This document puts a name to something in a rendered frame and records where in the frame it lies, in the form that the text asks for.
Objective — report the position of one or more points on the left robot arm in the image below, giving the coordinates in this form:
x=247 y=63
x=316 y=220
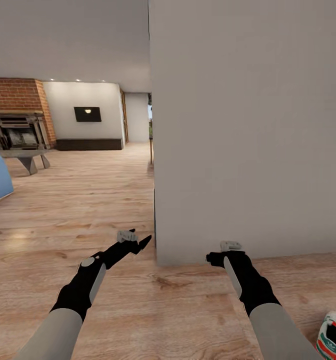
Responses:
x=56 y=337

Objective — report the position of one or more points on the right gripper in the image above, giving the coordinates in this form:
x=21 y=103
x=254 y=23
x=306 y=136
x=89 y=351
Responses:
x=215 y=259

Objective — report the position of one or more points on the wall mounted tv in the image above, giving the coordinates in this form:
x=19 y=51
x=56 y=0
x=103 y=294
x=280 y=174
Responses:
x=87 y=114

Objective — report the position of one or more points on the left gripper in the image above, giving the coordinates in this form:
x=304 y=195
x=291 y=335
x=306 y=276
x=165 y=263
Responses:
x=122 y=249

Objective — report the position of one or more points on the gym shoe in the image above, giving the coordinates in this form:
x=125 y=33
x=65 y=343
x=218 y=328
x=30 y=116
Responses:
x=326 y=341

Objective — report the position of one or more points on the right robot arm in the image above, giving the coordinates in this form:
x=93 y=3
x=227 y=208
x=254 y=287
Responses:
x=278 y=336

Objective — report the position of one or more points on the wood fireplace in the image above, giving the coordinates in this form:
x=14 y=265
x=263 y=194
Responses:
x=23 y=131

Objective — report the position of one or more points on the cabinet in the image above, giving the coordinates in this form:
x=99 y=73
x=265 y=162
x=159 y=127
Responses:
x=90 y=144

